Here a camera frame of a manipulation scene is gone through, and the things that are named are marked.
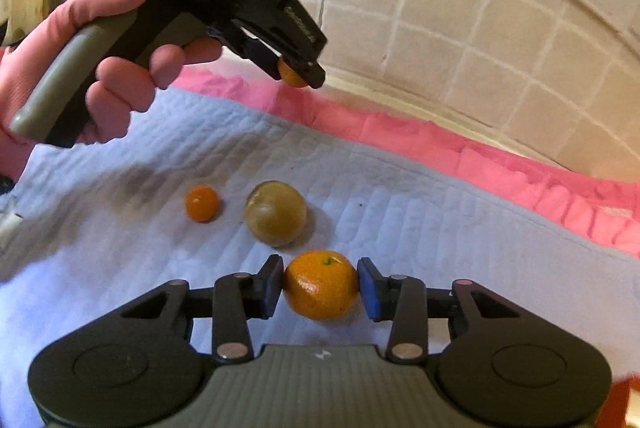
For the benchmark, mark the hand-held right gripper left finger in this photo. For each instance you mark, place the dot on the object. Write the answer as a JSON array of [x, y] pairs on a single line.
[[272, 285]]

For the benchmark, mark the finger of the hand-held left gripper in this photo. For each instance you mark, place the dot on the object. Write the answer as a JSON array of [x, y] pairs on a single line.
[[260, 55], [300, 33]]

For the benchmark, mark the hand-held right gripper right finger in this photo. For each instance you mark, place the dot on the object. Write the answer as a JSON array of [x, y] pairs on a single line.
[[367, 288]]

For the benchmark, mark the small orange kumquat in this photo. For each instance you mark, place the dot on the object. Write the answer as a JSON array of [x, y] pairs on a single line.
[[202, 204], [290, 75]]

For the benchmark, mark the orange mandarin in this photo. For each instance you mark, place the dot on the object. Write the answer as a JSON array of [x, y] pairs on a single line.
[[320, 288]]

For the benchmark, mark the red box with white inside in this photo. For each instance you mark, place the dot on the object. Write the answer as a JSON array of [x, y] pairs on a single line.
[[627, 405]]

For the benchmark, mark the person's left hand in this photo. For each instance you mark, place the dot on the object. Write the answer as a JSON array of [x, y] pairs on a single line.
[[120, 98]]

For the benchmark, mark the olive brown round fruit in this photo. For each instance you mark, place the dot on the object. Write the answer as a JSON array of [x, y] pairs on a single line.
[[275, 213]]

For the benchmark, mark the light blue quilted mat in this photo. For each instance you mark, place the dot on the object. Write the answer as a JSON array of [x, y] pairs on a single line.
[[425, 228]]

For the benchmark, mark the pink cloth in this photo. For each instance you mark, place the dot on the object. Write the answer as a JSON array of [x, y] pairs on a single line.
[[400, 133]]

